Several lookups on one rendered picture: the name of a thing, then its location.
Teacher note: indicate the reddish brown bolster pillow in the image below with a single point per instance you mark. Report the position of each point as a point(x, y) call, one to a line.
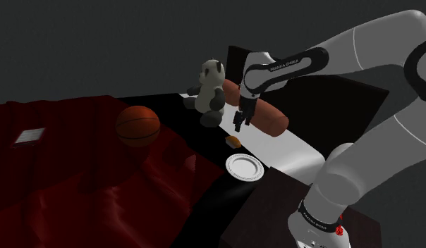
point(268, 118)

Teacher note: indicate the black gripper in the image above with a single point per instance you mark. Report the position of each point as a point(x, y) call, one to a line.
point(248, 103)

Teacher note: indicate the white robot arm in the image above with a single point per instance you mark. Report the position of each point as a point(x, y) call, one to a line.
point(371, 151)

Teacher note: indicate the black and white panda plush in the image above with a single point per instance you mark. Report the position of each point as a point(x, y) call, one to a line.
point(209, 96)

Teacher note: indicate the dark robot stand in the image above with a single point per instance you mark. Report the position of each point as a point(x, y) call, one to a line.
point(268, 213)

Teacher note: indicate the small orange bread piece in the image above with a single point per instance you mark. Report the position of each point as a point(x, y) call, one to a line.
point(233, 141)

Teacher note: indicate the white round plate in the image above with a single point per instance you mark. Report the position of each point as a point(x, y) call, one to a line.
point(244, 167)

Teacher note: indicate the dark red blanket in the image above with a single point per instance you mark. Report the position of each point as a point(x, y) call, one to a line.
point(79, 192)

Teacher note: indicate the orange basketball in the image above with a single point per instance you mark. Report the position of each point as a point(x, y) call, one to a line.
point(137, 125)

